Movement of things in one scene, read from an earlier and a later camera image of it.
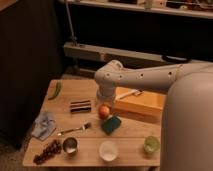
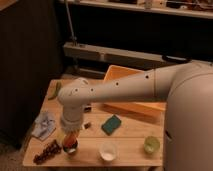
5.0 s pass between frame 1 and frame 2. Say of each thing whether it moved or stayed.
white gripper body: moved
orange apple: moved
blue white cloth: stayed
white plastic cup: stayed
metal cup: stayed
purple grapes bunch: stayed
